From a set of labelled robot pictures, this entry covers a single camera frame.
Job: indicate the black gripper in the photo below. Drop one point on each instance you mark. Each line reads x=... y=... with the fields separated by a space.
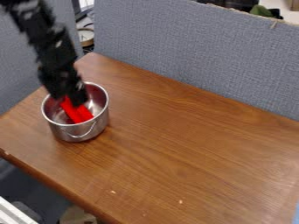
x=50 y=39

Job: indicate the red ridged block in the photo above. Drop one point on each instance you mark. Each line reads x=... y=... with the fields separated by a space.
x=79 y=114

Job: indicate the silver metal pot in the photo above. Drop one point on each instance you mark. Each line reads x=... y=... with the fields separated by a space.
x=82 y=123

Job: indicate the beige object under table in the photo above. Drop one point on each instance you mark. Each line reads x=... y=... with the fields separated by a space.
x=77 y=215

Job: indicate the white slatted object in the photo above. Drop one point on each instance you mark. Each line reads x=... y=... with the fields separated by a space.
x=11 y=215

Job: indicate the grey fabric partition left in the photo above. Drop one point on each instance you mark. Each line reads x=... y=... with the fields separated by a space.
x=18 y=58

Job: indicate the grey fabric partition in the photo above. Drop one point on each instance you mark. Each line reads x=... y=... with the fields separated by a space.
x=223 y=50
x=18 y=58

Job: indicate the round wooden stool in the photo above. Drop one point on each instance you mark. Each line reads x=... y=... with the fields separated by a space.
x=86 y=32

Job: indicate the grey fabric partition right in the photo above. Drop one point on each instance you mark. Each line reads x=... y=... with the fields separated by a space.
x=223 y=50

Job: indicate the green cloth item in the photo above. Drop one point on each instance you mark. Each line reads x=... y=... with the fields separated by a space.
x=261 y=11

